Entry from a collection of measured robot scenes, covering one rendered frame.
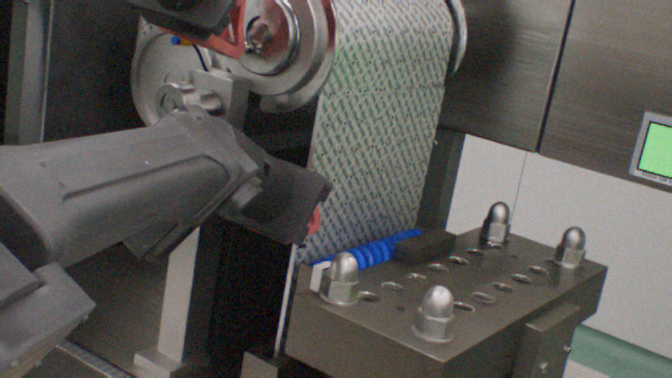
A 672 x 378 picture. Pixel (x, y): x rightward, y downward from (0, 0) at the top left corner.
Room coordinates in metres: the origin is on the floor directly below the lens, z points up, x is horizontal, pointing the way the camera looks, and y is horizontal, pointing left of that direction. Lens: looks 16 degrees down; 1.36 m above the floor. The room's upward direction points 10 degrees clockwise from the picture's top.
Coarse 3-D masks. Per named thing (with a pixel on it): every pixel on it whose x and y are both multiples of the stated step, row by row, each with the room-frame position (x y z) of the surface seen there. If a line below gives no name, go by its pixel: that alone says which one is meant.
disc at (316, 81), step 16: (320, 0) 0.85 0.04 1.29; (320, 16) 0.85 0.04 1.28; (336, 16) 0.84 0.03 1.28; (336, 32) 0.84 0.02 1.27; (336, 48) 0.84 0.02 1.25; (224, 64) 0.90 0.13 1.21; (320, 64) 0.84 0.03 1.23; (320, 80) 0.84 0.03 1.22; (256, 96) 0.88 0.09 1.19; (272, 96) 0.87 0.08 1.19; (288, 96) 0.86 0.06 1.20; (304, 96) 0.85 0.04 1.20; (272, 112) 0.87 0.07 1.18
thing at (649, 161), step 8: (656, 128) 0.99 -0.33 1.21; (664, 128) 0.98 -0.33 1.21; (648, 136) 0.99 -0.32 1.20; (656, 136) 0.99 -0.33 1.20; (664, 136) 0.98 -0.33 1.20; (648, 144) 0.99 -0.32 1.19; (656, 144) 0.99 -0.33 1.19; (664, 144) 0.98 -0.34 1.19; (648, 152) 0.99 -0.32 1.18; (656, 152) 0.99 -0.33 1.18; (664, 152) 0.98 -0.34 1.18; (648, 160) 0.99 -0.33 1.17; (656, 160) 0.98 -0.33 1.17; (664, 160) 0.98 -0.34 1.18; (640, 168) 0.99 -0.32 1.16; (648, 168) 0.99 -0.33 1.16; (656, 168) 0.98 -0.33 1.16; (664, 168) 0.98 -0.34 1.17
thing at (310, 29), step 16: (288, 0) 0.86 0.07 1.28; (304, 0) 0.85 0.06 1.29; (304, 16) 0.84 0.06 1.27; (304, 32) 0.84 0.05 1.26; (320, 32) 0.84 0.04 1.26; (304, 48) 0.84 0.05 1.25; (320, 48) 0.84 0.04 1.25; (240, 64) 0.88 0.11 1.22; (304, 64) 0.84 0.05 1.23; (256, 80) 0.87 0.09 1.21; (272, 80) 0.86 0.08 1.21; (288, 80) 0.85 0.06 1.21; (304, 80) 0.85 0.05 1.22
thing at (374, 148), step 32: (320, 96) 0.85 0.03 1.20; (352, 96) 0.88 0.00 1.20; (384, 96) 0.93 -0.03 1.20; (416, 96) 0.99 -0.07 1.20; (320, 128) 0.85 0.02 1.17; (352, 128) 0.89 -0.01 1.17; (384, 128) 0.94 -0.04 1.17; (416, 128) 1.00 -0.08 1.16; (320, 160) 0.85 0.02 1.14; (352, 160) 0.90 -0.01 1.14; (384, 160) 0.96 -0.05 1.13; (416, 160) 1.02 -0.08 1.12; (352, 192) 0.91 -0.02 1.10; (384, 192) 0.97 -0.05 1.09; (416, 192) 1.03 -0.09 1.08; (320, 224) 0.87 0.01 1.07; (352, 224) 0.92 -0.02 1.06; (384, 224) 0.98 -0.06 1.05; (320, 256) 0.88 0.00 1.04
